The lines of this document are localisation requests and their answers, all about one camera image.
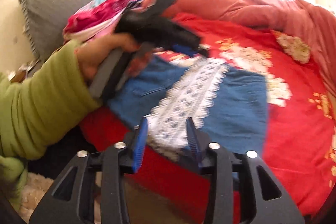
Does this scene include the blue denim lace-trimmed pants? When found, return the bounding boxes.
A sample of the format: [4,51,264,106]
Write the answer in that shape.
[107,57,268,161]

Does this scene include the left green sleeve forearm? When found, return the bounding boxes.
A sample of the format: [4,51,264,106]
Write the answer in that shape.
[1,40,100,210]

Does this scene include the left hand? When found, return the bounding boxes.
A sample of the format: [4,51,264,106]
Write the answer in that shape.
[75,33,140,85]

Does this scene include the pink magenta clothes pile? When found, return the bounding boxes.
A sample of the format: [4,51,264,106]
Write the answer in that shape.
[63,0,142,43]

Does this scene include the red floral blanket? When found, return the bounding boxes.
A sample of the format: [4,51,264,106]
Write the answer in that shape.
[79,12,336,223]

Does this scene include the salmon pink duvet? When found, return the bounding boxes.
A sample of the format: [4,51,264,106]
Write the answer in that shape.
[163,0,336,95]

